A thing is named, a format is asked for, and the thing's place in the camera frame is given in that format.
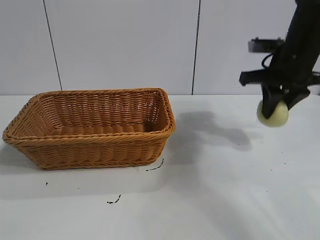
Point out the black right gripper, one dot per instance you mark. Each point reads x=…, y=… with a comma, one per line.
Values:
x=292, y=65

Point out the pale yellow egg yolk pastry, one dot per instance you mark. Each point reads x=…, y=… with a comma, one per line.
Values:
x=281, y=116

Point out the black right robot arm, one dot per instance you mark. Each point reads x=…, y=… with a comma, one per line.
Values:
x=306, y=12

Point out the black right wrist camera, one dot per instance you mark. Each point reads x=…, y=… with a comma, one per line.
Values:
x=262, y=45

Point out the brown woven wicker basket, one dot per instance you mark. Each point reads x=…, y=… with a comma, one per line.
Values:
x=100, y=152

